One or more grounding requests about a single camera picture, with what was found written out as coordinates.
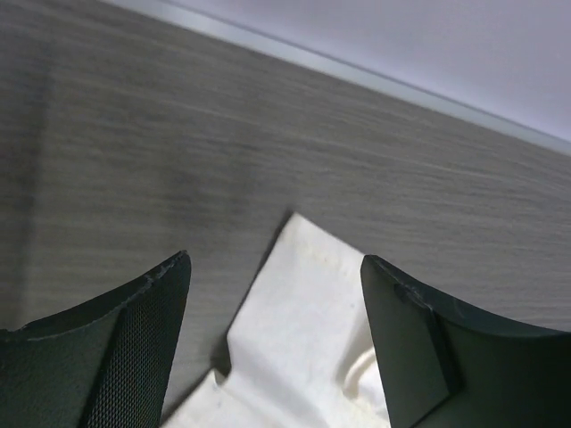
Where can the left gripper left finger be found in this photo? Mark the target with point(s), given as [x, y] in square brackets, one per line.
[103, 363]

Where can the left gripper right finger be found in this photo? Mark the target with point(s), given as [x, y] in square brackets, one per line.
[446, 363]

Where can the cream white t shirt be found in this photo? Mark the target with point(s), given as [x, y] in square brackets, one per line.
[300, 346]

